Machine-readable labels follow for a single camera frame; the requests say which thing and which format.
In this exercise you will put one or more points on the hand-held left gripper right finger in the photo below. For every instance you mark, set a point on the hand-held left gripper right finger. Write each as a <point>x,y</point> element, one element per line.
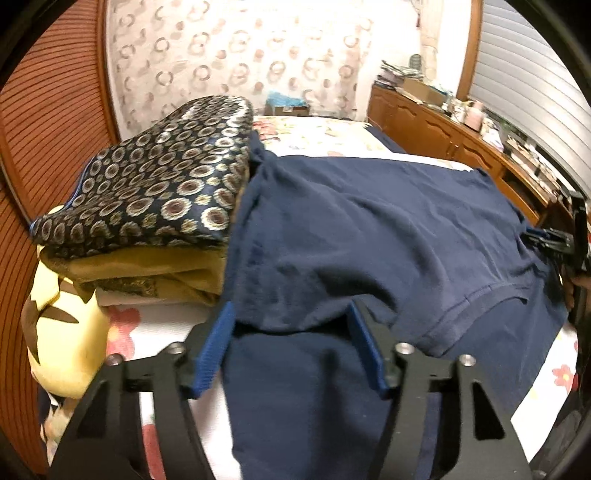
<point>364,350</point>

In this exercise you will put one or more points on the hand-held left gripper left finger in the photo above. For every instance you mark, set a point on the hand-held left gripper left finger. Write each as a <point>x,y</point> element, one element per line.
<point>214,350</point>

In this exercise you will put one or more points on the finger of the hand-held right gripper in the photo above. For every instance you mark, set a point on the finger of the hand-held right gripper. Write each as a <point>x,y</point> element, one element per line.
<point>554,247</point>
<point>549,234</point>

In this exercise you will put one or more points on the navy printed t-shirt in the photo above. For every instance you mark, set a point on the navy printed t-shirt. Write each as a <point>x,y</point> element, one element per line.
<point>369,230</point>

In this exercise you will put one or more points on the person's right hand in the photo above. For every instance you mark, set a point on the person's right hand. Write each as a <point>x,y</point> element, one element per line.
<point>571,295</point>

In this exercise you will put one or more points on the white red-flower bed sheet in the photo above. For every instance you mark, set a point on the white red-flower bed sheet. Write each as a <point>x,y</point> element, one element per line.
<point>157,323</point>

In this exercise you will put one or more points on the mustard yellow folded blanket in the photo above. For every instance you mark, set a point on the mustard yellow folded blanket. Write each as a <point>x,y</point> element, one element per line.
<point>138,272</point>

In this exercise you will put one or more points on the pink thermos jug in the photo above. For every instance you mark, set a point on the pink thermos jug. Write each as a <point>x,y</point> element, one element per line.
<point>475,117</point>

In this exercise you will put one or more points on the yellow plush toy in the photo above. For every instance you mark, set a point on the yellow plush toy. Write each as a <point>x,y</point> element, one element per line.
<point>69,341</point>

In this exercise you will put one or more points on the grey window blind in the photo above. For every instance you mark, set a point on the grey window blind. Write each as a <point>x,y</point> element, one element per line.
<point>521,69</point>

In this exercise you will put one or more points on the brown wooden cabinet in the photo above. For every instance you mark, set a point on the brown wooden cabinet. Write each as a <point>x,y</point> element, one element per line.
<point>415,124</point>

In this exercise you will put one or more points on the navy circle-patterned folded quilt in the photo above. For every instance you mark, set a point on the navy circle-patterned folded quilt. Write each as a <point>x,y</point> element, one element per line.
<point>161,175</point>

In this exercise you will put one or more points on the dark navy bed blanket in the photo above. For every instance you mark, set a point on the dark navy bed blanket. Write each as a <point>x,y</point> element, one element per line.
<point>388,141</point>

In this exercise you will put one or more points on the brown cardboard box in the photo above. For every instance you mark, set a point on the brown cardboard box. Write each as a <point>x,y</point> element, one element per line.
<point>422,90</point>

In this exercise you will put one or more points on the beige tied window curtain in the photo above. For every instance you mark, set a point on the beige tied window curtain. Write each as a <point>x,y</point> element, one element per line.
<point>429,60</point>

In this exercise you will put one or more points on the stack of newspapers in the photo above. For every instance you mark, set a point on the stack of newspapers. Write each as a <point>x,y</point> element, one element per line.
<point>392,74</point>

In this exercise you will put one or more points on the beige large-flower bed cover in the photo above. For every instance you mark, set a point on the beige large-flower bed cover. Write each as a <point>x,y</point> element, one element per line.
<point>314,131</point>

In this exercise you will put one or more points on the small open cardboard box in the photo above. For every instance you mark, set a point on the small open cardboard box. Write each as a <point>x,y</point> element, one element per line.
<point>288,110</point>

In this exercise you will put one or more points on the blue plastic bag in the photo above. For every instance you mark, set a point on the blue plastic bag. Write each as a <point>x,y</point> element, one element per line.
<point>284,98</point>

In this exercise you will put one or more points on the brown louvered wooden wardrobe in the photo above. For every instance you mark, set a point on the brown louvered wooden wardrobe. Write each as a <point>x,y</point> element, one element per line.
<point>55,115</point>

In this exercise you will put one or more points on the white circle-patterned curtain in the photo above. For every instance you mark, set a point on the white circle-patterned curtain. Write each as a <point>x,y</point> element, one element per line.
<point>231,55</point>

